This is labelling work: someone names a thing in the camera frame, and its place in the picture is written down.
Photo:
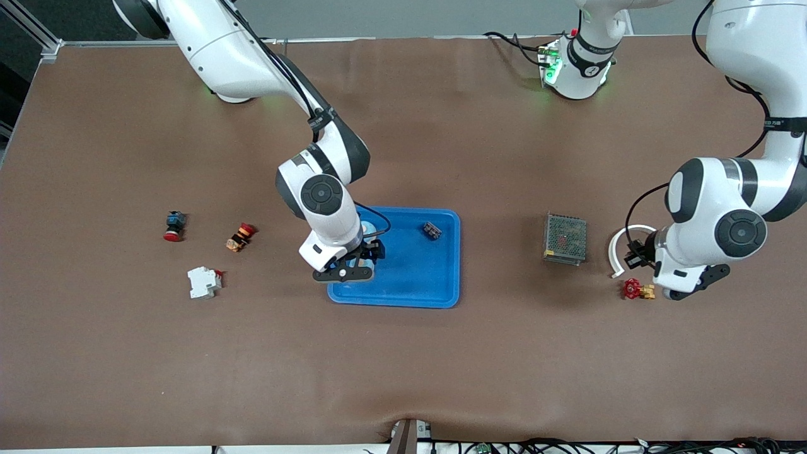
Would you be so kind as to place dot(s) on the white curved plastic bracket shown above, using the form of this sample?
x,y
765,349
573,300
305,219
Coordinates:
x,y
611,252

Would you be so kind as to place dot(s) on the white circuit breaker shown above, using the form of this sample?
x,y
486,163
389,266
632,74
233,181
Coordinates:
x,y
203,282

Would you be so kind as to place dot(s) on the orange black red-capped switch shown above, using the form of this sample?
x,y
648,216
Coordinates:
x,y
241,236

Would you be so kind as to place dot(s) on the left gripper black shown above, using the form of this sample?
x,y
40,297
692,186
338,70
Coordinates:
x,y
641,251

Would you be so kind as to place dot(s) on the brass valve red handwheel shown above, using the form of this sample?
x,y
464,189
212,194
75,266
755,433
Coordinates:
x,y
637,290

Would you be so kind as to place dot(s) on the grey mount post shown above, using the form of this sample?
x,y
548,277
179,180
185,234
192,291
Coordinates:
x,y
408,441

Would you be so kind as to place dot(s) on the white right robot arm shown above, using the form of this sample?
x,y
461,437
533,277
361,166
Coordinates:
x,y
220,50

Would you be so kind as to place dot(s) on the blue plastic tray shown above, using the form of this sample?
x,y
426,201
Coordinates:
x,y
410,277

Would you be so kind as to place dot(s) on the metal mesh power supply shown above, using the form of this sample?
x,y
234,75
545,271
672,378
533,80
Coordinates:
x,y
565,239

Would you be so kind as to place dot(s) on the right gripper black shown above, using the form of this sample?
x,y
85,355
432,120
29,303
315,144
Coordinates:
x,y
374,250

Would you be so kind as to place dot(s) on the red mushroom button blue base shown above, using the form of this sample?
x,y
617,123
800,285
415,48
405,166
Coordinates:
x,y
174,226

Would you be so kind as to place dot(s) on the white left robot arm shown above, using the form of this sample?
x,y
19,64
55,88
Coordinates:
x,y
712,195

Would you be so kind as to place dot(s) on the aluminium frame profile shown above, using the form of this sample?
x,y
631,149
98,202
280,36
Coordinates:
x,y
52,49

